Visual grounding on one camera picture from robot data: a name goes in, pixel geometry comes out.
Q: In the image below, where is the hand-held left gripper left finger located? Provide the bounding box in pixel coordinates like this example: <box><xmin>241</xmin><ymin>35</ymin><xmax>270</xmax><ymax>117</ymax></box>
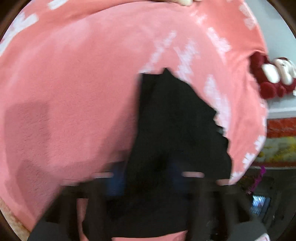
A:
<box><xmin>44</xmin><ymin>162</ymin><xmax>126</xmax><ymax>241</ymax></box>

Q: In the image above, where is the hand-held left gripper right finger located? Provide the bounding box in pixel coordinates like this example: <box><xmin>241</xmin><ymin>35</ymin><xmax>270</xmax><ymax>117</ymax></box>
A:
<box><xmin>169</xmin><ymin>162</ymin><xmax>257</xmax><ymax>241</ymax></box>

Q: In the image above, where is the black long-sleeve sweater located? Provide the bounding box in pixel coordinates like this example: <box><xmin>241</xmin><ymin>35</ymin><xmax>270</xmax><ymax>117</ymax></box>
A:
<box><xmin>82</xmin><ymin>67</ymin><xmax>233</xmax><ymax>240</ymax></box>

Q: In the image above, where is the purple orchid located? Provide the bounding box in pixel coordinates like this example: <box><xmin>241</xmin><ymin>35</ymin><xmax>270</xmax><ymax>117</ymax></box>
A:
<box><xmin>255</xmin><ymin>166</ymin><xmax>267</xmax><ymax>188</ymax></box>

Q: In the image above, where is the pink bow-print blanket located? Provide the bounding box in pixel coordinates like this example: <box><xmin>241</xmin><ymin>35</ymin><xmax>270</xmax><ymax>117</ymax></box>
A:
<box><xmin>0</xmin><ymin>0</ymin><xmax>270</xmax><ymax>241</ymax></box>

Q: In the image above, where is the dark red plush bear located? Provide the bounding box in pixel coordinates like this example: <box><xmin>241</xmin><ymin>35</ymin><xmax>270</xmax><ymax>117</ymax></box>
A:
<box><xmin>249</xmin><ymin>52</ymin><xmax>296</xmax><ymax>100</ymax></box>

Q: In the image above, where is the wall poster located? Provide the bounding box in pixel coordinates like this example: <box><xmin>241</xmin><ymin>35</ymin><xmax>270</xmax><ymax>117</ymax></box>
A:
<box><xmin>257</xmin><ymin>118</ymin><xmax>296</xmax><ymax>168</ymax></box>

